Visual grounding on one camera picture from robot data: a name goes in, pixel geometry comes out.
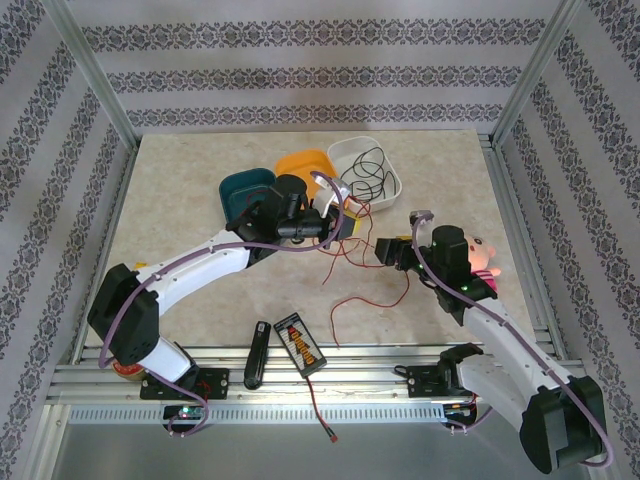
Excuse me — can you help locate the thin black cable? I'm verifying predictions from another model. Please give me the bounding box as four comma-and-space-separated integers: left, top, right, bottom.
339, 146, 396, 204

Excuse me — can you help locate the pink plush doll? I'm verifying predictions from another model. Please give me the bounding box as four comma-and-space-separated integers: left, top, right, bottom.
467, 234, 503, 301

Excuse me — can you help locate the teal plastic bin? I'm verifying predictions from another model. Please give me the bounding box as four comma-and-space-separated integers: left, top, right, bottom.
218, 168, 276, 225

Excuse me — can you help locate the orange plastic bin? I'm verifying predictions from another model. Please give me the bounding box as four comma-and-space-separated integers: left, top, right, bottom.
274, 148, 342, 202

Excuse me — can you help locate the white plastic bin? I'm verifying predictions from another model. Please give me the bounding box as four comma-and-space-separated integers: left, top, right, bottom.
327, 135, 404, 215

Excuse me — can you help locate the black orange-labelled battery checker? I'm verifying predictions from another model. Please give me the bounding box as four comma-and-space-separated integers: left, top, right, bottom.
273, 312, 329, 374

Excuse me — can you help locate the black handheld device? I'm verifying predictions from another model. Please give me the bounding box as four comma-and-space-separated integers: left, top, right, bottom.
243, 320, 272, 390

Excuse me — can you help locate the small green-lit circuit board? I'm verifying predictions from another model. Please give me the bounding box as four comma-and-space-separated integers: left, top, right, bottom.
163, 405, 206, 424

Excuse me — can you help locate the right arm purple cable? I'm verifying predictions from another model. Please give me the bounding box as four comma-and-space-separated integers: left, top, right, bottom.
412, 212, 615, 467

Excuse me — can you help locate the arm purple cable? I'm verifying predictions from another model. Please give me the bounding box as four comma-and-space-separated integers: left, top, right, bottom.
99, 170, 349, 439
412, 212, 615, 467

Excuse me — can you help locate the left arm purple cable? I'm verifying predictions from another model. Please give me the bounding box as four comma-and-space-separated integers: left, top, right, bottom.
99, 170, 349, 439

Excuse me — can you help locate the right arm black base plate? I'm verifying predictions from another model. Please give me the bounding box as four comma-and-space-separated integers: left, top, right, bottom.
405, 364, 481, 400

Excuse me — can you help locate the aluminium rail frame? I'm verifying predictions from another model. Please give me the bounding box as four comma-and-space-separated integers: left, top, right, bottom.
47, 344, 586, 407

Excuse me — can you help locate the red black lead wire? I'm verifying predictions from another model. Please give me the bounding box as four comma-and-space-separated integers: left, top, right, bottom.
305, 372, 339, 444

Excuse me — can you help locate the slotted grey cable duct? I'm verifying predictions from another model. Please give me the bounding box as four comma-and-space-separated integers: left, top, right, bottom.
67, 405, 446, 425

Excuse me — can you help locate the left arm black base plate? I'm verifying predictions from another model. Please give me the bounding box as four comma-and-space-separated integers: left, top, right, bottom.
139, 367, 231, 401

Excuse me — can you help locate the aluminium frame post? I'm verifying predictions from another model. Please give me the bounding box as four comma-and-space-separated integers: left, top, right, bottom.
42, 0, 140, 150
491, 0, 589, 147

